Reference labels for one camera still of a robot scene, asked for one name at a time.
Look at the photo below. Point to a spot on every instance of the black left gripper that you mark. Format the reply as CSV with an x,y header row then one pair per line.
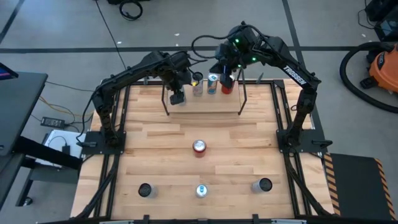
x,y
177,77

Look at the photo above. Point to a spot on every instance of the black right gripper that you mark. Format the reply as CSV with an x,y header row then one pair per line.
x,y
230,59

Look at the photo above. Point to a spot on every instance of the blue silver Red Bull can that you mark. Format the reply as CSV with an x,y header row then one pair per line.
x,y
212,85
201,190

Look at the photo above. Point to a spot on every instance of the red soda can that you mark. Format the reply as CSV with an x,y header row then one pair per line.
x,y
199,146
228,91

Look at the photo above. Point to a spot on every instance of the white Celsius Peach Vibe can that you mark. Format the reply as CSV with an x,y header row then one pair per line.
x,y
145,189
198,88

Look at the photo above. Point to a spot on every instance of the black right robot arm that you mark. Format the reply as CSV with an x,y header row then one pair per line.
x,y
295,76

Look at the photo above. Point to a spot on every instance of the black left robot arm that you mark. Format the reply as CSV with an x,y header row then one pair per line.
x,y
130,73

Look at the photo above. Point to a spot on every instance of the orange vacuum cleaner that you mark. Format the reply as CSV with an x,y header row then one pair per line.
x,y
343,73

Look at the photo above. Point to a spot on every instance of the black power adapter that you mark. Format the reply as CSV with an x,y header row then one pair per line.
x,y
53,122

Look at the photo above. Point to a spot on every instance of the white paper sheet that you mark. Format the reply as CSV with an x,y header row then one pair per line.
x,y
56,140

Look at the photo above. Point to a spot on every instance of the white strip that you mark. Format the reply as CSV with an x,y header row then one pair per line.
x,y
116,222
289,221

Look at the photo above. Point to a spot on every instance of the black desk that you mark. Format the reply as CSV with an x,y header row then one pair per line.
x,y
21,109

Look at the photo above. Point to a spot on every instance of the orange shop vacuum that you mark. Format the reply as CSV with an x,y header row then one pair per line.
x,y
385,71

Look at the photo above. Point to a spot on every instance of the screen with purple display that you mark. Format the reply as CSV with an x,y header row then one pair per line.
x,y
5,73

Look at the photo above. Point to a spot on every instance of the black equipment cart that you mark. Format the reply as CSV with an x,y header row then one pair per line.
x,y
385,18

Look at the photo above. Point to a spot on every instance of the black mat with striped edges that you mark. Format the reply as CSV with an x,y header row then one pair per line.
x,y
354,186

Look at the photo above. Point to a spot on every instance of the wooden shelf with black frame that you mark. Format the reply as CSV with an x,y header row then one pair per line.
x,y
211,105

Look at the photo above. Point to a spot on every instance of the black aluminium table frame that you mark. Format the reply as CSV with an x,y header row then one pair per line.
x,y
174,222

